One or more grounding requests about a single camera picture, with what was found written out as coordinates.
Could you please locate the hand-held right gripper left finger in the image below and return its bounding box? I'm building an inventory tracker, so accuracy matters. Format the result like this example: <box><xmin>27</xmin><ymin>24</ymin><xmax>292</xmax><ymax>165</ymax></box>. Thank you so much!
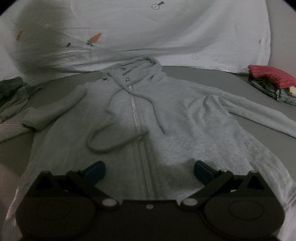
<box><xmin>33</xmin><ymin>161</ymin><xmax>121</xmax><ymax>210</ymax></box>

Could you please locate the dark blue-grey garment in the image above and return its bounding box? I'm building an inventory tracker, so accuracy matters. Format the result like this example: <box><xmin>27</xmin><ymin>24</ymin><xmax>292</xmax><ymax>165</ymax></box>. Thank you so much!
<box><xmin>0</xmin><ymin>77</ymin><xmax>27</xmax><ymax>109</ymax></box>

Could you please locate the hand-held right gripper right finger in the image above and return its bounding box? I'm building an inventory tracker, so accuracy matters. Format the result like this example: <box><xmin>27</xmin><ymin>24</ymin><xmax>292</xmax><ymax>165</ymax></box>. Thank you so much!
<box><xmin>181</xmin><ymin>160</ymin><xmax>270</xmax><ymax>210</ymax></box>

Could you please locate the carrot print white sheet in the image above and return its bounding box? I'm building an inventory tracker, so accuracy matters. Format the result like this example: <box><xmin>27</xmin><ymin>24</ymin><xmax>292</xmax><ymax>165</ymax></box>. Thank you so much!
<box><xmin>0</xmin><ymin>0</ymin><xmax>273</xmax><ymax>75</ymax></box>

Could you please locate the grey fleece zip hoodie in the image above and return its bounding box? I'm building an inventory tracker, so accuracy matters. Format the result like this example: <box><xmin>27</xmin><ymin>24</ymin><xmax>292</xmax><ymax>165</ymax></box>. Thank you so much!
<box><xmin>2</xmin><ymin>56</ymin><xmax>296</xmax><ymax>241</ymax></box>

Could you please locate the plaid folded garment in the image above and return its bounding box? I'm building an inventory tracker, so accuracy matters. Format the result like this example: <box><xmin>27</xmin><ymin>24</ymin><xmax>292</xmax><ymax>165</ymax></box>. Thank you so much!
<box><xmin>248</xmin><ymin>74</ymin><xmax>296</xmax><ymax>106</ymax></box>

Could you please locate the red folded garment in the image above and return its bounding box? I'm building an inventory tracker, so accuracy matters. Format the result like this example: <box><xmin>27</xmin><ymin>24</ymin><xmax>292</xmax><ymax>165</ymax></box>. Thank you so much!
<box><xmin>247</xmin><ymin>65</ymin><xmax>296</xmax><ymax>90</ymax></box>

